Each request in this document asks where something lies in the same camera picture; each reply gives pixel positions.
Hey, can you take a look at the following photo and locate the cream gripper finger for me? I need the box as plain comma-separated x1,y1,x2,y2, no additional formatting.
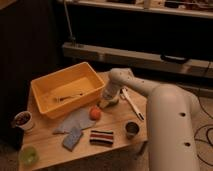
98,100,109,109

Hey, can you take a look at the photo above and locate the green pepper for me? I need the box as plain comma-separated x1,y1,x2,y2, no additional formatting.
106,99,119,107

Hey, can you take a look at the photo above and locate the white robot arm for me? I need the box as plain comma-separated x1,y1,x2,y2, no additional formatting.
102,68,200,171

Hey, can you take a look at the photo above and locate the small metal cup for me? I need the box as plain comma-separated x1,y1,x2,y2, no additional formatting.
125,122,140,139

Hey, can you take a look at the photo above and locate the white cup with snacks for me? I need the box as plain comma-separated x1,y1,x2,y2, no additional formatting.
12,111,34,131

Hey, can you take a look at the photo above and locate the green plastic cup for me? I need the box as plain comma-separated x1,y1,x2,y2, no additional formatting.
18,146,39,166

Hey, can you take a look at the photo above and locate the orange round fruit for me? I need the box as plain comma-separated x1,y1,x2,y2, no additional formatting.
89,107,101,120

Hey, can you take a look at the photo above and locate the grey cloth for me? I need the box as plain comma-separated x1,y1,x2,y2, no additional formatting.
53,108,95,134

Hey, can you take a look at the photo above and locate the fork in bin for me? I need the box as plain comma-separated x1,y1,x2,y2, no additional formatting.
53,93,83,103

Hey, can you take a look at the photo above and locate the yellow plastic bin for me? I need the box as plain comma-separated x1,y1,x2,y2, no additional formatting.
31,62,105,119

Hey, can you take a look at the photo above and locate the blue folded cloth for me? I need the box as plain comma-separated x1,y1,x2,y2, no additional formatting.
62,127,83,151

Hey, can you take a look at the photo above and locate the metal pole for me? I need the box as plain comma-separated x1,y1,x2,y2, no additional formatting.
63,0,76,46

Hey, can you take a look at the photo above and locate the upper wooden shelf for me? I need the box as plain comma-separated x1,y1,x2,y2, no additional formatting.
56,0,213,19

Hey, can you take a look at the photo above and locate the white handled spoon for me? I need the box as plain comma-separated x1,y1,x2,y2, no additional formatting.
120,88,144,121

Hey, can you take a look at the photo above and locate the grey metal shelf rail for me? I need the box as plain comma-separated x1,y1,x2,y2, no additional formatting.
62,42,213,79

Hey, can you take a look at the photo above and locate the black cable on floor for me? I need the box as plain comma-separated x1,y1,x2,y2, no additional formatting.
193,96,213,168

